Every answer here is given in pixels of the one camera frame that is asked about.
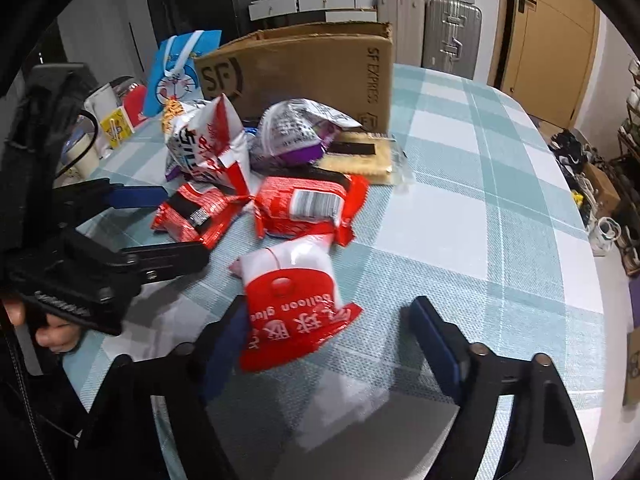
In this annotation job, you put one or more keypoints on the white and red chip bag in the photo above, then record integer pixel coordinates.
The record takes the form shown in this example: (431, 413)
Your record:
(210, 145)

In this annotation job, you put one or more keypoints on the small cardboard box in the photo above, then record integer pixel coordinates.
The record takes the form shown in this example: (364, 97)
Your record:
(602, 190)

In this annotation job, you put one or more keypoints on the red and black snack packet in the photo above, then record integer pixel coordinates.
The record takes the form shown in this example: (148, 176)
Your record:
(200, 215)

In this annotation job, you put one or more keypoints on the white jar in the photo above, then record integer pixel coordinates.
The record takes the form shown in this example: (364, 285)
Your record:
(107, 95)

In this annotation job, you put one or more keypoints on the clear cracker packet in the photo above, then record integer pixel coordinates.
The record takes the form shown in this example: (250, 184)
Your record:
(360, 160)

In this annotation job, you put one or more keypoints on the person's left hand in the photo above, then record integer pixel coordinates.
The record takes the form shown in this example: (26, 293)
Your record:
(55, 340)

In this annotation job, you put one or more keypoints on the plaid tablecloth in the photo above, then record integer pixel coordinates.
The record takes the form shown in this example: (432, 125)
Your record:
(475, 210)

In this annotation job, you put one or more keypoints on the red barcode snack packet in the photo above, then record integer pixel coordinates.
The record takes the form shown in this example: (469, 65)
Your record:
(280, 210)

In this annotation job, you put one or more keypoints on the yellow box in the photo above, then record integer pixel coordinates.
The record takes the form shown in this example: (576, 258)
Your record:
(117, 127)

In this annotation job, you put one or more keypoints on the beige suitcase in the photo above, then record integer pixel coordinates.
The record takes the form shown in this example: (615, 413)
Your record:
(400, 25)

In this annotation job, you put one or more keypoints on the wooden door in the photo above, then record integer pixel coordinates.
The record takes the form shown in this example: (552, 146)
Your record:
(550, 35)

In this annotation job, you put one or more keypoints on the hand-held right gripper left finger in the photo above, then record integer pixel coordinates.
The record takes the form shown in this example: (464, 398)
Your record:
(226, 347)

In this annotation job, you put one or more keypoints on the blue cartoon tote bag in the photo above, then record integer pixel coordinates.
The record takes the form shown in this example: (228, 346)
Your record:
(175, 80)

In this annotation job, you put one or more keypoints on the shoe rack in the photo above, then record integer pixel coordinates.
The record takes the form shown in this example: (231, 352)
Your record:
(631, 160)

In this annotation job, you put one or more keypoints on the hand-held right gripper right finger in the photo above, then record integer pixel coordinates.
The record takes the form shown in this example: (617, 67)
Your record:
(436, 347)

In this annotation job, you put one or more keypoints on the red and white packet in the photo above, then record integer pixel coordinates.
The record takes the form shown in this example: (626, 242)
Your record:
(290, 310)

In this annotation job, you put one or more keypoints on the white drawer cabinet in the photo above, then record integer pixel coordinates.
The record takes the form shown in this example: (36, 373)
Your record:
(310, 2)

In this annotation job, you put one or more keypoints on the pile of dark shoes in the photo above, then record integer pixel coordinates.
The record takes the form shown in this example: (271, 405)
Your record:
(570, 150)

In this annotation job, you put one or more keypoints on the silver suitcase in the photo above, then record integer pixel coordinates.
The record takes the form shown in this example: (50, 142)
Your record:
(450, 35)

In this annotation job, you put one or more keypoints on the brown cardboard box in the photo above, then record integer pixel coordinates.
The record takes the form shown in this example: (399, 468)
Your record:
(300, 70)

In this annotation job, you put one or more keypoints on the white shoes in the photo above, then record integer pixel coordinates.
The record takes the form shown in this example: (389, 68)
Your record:
(605, 235)

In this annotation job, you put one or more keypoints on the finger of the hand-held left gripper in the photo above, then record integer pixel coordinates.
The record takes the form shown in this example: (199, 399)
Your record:
(137, 196)
(170, 260)

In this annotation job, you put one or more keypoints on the purple and white snack bag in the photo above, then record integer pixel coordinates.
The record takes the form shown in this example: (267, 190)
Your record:
(290, 135)

